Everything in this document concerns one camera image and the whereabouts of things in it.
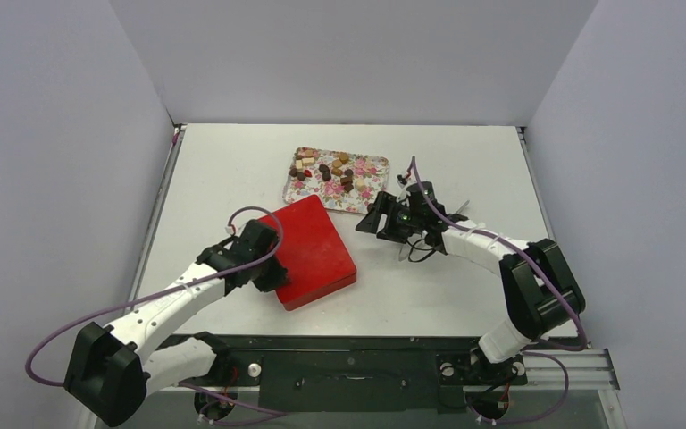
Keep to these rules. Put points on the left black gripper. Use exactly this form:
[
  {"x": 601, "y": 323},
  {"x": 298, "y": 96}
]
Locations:
[{"x": 276, "y": 280}]

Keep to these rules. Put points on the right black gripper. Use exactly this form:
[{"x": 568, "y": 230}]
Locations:
[{"x": 384, "y": 215}]

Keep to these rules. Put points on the red box lid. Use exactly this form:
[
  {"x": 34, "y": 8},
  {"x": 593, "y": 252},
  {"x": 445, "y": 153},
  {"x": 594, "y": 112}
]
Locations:
[{"x": 311, "y": 243}]

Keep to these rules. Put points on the red chocolate box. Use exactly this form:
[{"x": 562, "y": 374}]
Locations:
[{"x": 304, "y": 289}]

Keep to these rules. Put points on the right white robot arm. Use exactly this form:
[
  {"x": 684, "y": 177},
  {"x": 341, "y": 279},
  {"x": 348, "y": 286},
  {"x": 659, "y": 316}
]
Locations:
[{"x": 539, "y": 289}]

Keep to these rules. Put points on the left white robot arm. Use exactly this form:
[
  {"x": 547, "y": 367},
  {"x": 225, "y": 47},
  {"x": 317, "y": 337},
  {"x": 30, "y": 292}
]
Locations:
[{"x": 113, "y": 368}]

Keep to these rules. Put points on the floral serving tray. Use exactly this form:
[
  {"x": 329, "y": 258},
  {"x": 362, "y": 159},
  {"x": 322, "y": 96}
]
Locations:
[{"x": 348, "y": 188}]

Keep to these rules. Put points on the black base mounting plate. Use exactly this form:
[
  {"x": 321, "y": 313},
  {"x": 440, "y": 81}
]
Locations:
[{"x": 314, "y": 374}]

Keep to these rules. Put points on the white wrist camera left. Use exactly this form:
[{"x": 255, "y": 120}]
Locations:
[{"x": 231, "y": 229}]

